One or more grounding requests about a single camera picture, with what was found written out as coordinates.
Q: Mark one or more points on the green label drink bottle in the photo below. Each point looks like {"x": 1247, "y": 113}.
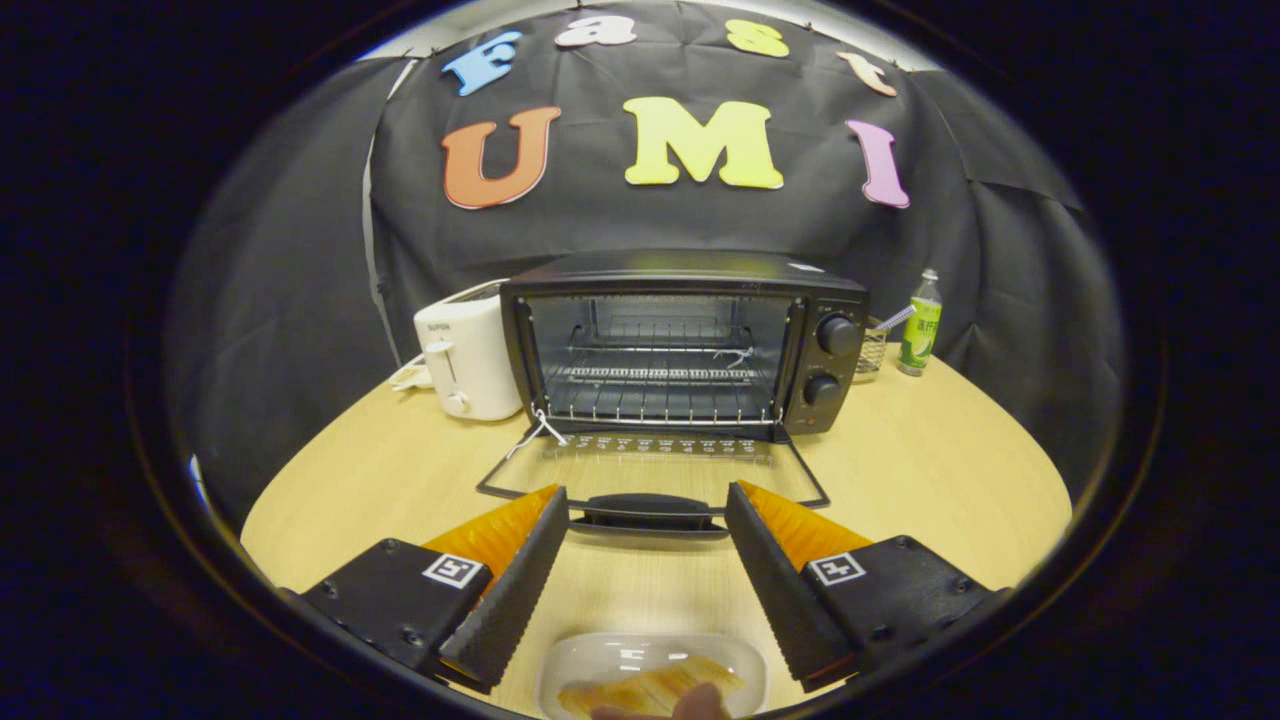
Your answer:
{"x": 920, "y": 335}

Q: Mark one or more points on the white bread toaster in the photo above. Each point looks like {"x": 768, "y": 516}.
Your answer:
{"x": 470, "y": 350}

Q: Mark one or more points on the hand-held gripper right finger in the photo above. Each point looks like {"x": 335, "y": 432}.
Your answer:
{"x": 780, "y": 590}

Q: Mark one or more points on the golden bread roll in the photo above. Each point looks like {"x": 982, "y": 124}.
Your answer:
{"x": 640, "y": 690}

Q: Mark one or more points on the small white tray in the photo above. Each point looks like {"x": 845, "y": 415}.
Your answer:
{"x": 410, "y": 376}

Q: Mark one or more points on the white rectangular plate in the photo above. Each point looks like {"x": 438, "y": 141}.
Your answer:
{"x": 620, "y": 655}

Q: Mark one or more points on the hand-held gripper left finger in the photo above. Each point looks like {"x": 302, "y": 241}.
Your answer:
{"x": 515, "y": 590}

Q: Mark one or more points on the black toaster oven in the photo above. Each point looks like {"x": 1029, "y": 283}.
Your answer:
{"x": 690, "y": 270}

